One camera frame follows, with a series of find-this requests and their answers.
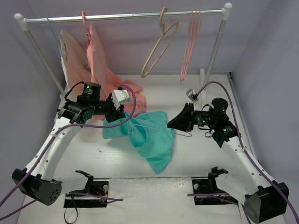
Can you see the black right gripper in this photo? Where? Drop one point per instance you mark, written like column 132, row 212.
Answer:
column 190, row 117

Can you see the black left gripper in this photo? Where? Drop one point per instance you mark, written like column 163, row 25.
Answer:
column 112, row 110

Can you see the blue plastic hanger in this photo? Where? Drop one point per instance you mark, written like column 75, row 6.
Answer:
column 157, row 123

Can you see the teal t shirt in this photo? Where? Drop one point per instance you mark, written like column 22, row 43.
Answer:
column 154, row 146

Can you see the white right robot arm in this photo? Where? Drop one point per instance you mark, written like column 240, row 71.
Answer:
column 262, row 197

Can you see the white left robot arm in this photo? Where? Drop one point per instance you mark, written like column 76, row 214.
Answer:
column 37, row 179

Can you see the salmon pink t shirt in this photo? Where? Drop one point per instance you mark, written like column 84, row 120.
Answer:
column 102, row 75

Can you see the pale peach t shirt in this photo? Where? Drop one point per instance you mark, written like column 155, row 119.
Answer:
column 73, row 60

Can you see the pink plastic hanger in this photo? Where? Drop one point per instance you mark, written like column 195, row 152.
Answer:
column 182, row 75
column 194, row 46
column 190, row 46

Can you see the pink hanger holding shirt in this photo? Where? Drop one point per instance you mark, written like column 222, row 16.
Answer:
column 85, row 24

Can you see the blue hanger holding shirt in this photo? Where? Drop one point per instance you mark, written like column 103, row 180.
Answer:
column 55, row 36

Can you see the white metal clothes rack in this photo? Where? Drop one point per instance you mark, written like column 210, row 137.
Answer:
column 24, row 25

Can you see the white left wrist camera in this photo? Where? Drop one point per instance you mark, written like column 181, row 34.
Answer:
column 120, row 97

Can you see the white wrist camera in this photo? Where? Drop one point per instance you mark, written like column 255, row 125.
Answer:
column 194, row 97
column 120, row 97

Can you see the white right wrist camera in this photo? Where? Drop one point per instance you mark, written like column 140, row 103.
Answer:
column 194, row 97

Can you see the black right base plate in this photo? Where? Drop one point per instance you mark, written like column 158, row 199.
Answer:
column 209, row 196

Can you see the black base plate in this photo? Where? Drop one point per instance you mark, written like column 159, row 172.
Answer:
column 101, row 188
column 209, row 196

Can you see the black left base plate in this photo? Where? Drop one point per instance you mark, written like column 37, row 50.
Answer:
column 101, row 188

